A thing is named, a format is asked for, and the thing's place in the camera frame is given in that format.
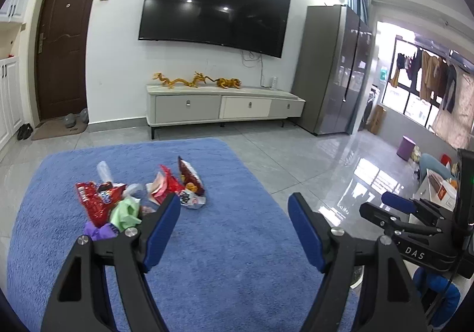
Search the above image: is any blue grey curtain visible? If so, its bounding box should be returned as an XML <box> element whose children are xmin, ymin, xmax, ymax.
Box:
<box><xmin>348</xmin><ymin>0</ymin><xmax>371</xmax><ymax>22</ymax></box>

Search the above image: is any white printed wrapper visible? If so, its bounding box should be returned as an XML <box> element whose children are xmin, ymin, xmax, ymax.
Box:
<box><xmin>179</xmin><ymin>189</ymin><xmax>207</xmax><ymax>210</ymax></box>

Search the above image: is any brown doormat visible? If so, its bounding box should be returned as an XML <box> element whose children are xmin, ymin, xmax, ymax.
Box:
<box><xmin>31</xmin><ymin>121</ymin><xmax>89</xmax><ymax>141</ymax></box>

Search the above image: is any pink white paper packet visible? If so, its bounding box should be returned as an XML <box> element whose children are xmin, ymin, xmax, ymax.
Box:
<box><xmin>146</xmin><ymin>173</ymin><xmax>173</xmax><ymax>207</ymax></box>

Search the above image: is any cardboard box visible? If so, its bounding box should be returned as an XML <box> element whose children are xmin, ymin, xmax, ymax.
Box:
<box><xmin>367</xmin><ymin>105</ymin><xmax>387</xmax><ymax>135</ymax></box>

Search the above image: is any dark blue hanging garment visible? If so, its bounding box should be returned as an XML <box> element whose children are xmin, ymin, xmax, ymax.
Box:
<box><xmin>442</xmin><ymin>64</ymin><xmax>458</xmax><ymax>114</ymax></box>

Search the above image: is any clear plastic bag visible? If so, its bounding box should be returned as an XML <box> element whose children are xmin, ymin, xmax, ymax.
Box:
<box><xmin>96</xmin><ymin>161</ymin><xmax>114</xmax><ymax>184</ymax></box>

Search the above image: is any green plastic bag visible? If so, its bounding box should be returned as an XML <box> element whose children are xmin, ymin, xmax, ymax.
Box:
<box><xmin>110</xmin><ymin>197</ymin><xmax>143</xmax><ymax>232</ymax></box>

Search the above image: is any washing machine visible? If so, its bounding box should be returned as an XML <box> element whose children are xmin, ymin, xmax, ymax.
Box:
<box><xmin>361</xmin><ymin>84</ymin><xmax>380</xmax><ymax>131</ymax></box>

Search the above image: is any black wall television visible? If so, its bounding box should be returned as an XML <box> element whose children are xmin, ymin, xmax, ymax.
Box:
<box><xmin>138</xmin><ymin>0</ymin><xmax>292</xmax><ymax>58</ymax></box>

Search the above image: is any pink hanging blanket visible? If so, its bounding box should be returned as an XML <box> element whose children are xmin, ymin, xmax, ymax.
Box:
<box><xmin>431</xmin><ymin>73</ymin><xmax>474</xmax><ymax>149</ymax></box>

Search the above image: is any purple wrapper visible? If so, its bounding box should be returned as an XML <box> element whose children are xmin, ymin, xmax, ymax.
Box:
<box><xmin>83</xmin><ymin>221</ymin><xmax>119</xmax><ymax>242</ymax></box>

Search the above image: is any orange white box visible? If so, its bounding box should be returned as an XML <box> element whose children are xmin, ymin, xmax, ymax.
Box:
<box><xmin>426</xmin><ymin>168</ymin><xmax>460</xmax><ymax>210</ymax></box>

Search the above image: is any white round waste bin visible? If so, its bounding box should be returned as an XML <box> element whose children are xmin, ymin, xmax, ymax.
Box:
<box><xmin>350</xmin><ymin>266</ymin><xmax>365</xmax><ymax>290</ymax></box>

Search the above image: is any red snack packet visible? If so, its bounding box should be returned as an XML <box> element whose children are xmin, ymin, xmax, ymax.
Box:
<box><xmin>76</xmin><ymin>181</ymin><xmax>126</xmax><ymax>229</ymax></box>

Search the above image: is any purple stool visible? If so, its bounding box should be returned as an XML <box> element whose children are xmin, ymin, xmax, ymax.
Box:
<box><xmin>397</xmin><ymin>135</ymin><xmax>417</xmax><ymax>161</ymax></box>

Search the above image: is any white wall cabinet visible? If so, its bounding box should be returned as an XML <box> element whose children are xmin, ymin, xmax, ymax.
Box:
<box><xmin>0</xmin><ymin>0</ymin><xmax>29</xmax><ymax>23</ymax></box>

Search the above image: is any clear plastic wrapper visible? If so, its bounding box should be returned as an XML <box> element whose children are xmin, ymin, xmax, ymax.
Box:
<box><xmin>124</xmin><ymin>184</ymin><xmax>145</xmax><ymax>201</ymax></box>

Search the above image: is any red foil wrapper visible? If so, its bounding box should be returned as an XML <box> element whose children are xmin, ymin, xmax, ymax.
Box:
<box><xmin>159</xmin><ymin>165</ymin><xmax>186</xmax><ymax>194</ymax></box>

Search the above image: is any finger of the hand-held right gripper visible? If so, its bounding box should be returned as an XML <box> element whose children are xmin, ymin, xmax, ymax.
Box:
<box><xmin>358</xmin><ymin>202</ymin><xmax>445</xmax><ymax>240</ymax></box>
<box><xmin>381</xmin><ymin>191</ymin><xmax>458</xmax><ymax>223</ymax></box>

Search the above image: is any person's right hand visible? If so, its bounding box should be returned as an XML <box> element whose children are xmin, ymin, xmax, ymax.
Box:
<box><xmin>413</xmin><ymin>268</ymin><xmax>462</xmax><ymax>330</ymax></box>

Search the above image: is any white television cabinet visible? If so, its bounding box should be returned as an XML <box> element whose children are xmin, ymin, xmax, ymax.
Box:
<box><xmin>145</xmin><ymin>83</ymin><xmax>306</xmax><ymax>139</ymax></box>

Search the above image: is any tan hanging garment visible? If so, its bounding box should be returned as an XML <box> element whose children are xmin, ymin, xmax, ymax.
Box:
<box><xmin>420</xmin><ymin>50</ymin><xmax>449</xmax><ymax>101</ymax></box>

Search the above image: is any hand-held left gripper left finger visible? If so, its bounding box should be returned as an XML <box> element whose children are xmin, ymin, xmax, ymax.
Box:
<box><xmin>41</xmin><ymin>193</ymin><xmax>182</xmax><ymax>332</ymax></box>

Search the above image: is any white low cabinet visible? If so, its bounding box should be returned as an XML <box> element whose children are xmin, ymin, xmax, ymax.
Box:
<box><xmin>0</xmin><ymin>56</ymin><xmax>25</xmax><ymax>152</ymax></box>

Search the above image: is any brown wooden door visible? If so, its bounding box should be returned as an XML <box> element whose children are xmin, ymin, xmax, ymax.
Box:
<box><xmin>35</xmin><ymin>0</ymin><xmax>104</xmax><ymax>122</ymax></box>

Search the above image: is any balcony window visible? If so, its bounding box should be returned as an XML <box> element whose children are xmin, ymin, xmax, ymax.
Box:
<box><xmin>381</xmin><ymin>35</ymin><xmax>474</xmax><ymax>133</ymax></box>

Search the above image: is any light blue chair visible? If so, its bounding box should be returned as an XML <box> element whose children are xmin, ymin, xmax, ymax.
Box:
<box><xmin>418</xmin><ymin>153</ymin><xmax>451</xmax><ymax>181</ymax></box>

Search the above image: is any dark red chip packet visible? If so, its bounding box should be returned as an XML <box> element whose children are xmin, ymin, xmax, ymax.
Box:
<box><xmin>177</xmin><ymin>156</ymin><xmax>205</xmax><ymax>195</ymax></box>

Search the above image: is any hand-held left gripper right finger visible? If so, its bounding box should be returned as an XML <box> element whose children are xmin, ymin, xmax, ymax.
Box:
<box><xmin>288</xmin><ymin>192</ymin><xmax>434</xmax><ymax>332</ymax></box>

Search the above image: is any grey double-door fridge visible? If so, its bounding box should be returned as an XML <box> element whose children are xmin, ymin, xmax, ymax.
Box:
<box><xmin>291</xmin><ymin>4</ymin><xmax>373</xmax><ymax>136</ymax></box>

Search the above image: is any blue fluffy rug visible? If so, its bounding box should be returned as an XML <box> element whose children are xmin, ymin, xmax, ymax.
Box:
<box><xmin>7</xmin><ymin>137</ymin><xmax>360</xmax><ymax>332</ymax></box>

